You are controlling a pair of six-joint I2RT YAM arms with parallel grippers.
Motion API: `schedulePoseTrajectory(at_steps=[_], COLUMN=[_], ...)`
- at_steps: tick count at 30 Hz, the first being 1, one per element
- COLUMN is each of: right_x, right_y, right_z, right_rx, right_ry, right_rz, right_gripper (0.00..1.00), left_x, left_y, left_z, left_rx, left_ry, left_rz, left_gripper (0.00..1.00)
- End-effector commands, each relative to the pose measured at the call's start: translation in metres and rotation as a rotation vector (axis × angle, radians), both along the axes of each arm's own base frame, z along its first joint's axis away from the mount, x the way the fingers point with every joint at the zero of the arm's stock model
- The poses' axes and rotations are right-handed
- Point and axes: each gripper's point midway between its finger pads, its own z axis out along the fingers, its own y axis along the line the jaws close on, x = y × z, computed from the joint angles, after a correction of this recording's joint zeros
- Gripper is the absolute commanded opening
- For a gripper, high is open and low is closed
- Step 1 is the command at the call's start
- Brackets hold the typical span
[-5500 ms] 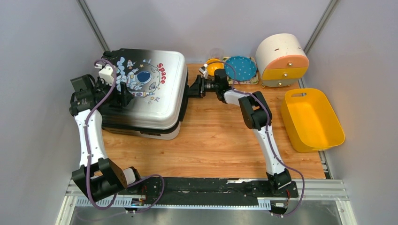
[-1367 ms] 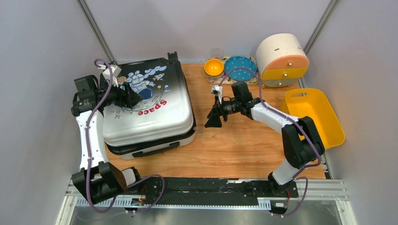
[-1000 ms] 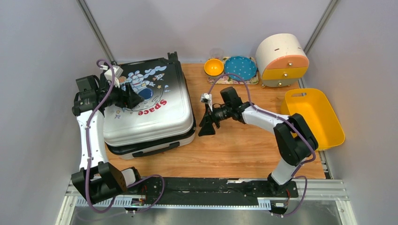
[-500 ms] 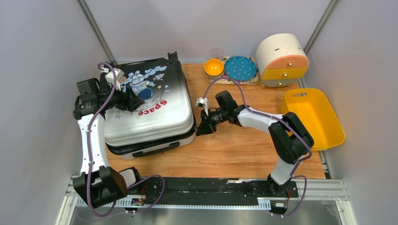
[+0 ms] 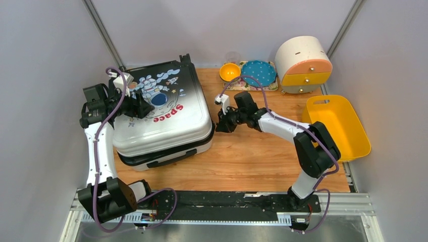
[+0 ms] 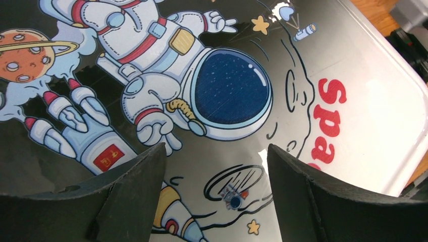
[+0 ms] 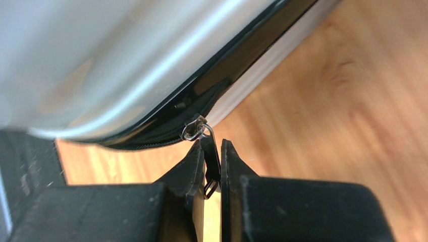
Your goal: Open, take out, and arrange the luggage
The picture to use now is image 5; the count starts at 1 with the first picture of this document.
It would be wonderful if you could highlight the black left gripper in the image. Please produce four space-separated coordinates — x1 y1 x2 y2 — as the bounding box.
105 87 155 119

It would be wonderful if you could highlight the blue dotted plate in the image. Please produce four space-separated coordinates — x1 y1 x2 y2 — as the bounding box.
241 60 277 87

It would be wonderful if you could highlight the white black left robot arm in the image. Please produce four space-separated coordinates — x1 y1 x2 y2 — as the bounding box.
78 84 154 224

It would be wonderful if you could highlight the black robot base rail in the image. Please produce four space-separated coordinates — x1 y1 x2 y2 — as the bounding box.
137 191 321 224

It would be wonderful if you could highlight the small yellow bowl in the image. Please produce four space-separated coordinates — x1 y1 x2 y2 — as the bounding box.
219 63 241 83

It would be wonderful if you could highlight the black white space suitcase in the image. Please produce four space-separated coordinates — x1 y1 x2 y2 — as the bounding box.
113 54 215 171

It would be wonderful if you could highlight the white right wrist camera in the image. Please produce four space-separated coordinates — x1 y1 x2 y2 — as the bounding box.
215 94 230 115

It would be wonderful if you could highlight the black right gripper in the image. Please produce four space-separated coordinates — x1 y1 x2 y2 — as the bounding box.
217 105 247 133

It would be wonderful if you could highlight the floral placemat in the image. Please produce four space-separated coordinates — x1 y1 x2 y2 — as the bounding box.
222 61 278 91

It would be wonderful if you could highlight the clear drinking glass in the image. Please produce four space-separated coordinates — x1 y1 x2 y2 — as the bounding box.
225 51 241 65

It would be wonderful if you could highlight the cream round drawer cabinet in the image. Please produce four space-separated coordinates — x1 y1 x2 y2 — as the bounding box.
274 36 333 94

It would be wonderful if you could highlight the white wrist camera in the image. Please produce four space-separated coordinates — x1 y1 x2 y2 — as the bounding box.
113 73 134 97
215 94 230 115

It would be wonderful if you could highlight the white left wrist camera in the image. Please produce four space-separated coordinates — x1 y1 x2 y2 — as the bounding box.
113 73 134 97

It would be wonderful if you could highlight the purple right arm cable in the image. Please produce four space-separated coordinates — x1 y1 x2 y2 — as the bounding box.
219 75 331 233

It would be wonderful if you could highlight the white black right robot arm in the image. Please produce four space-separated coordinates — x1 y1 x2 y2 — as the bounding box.
215 91 341 211

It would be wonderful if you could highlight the yellow plastic basket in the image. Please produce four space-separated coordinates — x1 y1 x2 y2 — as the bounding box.
302 95 371 163

